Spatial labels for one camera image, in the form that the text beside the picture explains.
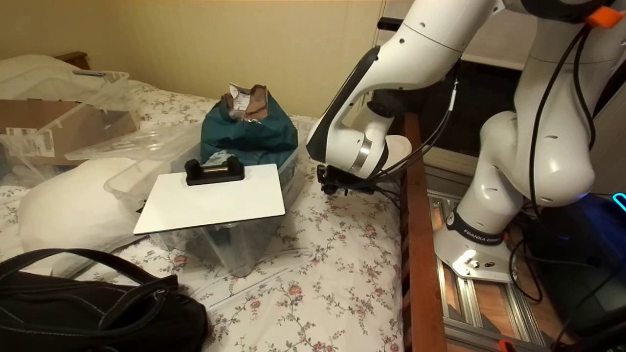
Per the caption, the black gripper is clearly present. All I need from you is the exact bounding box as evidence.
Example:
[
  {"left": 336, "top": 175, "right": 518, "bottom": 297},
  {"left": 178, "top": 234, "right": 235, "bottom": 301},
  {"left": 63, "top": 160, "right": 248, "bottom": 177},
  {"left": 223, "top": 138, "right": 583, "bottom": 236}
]
[{"left": 317, "top": 164, "right": 376, "bottom": 195}]

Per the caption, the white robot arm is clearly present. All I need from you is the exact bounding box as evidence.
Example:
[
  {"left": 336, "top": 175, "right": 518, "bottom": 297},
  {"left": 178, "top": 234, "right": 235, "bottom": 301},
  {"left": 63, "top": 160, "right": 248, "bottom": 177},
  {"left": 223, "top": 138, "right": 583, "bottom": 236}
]
[{"left": 307, "top": 0, "right": 626, "bottom": 281}]

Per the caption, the white round plate stack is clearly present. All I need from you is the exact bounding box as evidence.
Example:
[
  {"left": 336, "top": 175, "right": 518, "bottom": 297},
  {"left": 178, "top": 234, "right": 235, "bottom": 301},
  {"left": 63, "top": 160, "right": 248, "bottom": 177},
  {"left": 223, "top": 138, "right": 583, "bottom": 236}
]
[{"left": 385, "top": 134, "right": 413, "bottom": 166}]

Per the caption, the teal green cloth bag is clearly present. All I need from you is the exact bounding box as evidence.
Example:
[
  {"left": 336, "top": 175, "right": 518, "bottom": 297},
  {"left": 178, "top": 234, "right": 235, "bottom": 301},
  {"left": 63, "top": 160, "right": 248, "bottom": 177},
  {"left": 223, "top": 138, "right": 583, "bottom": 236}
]
[{"left": 200, "top": 83, "right": 297, "bottom": 166}]

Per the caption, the floral bed sheet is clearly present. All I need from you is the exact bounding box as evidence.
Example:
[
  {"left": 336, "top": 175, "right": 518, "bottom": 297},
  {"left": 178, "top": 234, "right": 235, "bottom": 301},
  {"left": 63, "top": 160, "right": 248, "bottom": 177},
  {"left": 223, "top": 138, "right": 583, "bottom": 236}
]
[{"left": 0, "top": 76, "right": 407, "bottom": 352}]

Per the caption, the white clipboard with black clip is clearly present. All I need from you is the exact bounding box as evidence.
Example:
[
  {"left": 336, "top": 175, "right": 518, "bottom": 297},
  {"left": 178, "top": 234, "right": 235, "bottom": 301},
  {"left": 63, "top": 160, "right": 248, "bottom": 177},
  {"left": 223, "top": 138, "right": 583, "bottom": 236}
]
[{"left": 133, "top": 164, "right": 286, "bottom": 234}]

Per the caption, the clear plastic storage bin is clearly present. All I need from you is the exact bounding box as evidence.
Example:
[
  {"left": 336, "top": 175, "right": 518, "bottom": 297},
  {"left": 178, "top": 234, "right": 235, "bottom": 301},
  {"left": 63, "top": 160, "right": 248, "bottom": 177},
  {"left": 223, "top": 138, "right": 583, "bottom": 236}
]
[{"left": 106, "top": 125, "right": 301, "bottom": 275}]

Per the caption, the black computer with blue light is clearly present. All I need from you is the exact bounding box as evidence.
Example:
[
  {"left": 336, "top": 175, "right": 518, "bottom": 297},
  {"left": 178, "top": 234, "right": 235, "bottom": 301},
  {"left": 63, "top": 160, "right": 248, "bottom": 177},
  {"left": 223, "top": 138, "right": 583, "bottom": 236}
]
[{"left": 518, "top": 193, "right": 626, "bottom": 336}]

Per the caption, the white pillow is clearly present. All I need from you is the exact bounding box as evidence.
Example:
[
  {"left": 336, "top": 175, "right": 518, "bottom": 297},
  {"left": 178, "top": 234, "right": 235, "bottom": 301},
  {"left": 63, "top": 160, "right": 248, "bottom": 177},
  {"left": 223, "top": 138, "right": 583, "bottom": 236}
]
[{"left": 18, "top": 158, "right": 137, "bottom": 250}]

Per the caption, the brown cardboard box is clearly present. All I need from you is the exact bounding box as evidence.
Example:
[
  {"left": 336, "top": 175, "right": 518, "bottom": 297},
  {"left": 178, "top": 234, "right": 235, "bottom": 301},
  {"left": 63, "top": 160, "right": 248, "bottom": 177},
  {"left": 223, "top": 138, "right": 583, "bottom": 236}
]
[{"left": 0, "top": 99, "right": 137, "bottom": 158}]

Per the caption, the clear plastic bag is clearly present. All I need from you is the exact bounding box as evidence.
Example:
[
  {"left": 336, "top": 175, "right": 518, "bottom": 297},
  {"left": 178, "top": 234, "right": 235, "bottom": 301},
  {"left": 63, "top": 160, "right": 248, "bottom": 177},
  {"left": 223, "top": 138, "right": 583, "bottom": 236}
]
[{"left": 0, "top": 54, "right": 139, "bottom": 179}]

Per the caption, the black handbag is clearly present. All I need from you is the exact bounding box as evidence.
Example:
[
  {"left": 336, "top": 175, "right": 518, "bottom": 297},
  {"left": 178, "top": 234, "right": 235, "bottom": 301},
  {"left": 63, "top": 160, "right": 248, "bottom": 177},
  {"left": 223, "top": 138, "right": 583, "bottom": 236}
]
[{"left": 0, "top": 248, "right": 213, "bottom": 352}]

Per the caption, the wooden bed frame rail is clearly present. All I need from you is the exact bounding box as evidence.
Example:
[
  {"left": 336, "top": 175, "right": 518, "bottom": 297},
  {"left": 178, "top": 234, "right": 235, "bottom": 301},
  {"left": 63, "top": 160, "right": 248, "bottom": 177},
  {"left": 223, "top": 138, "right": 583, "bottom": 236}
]
[{"left": 401, "top": 113, "right": 446, "bottom": 352}]

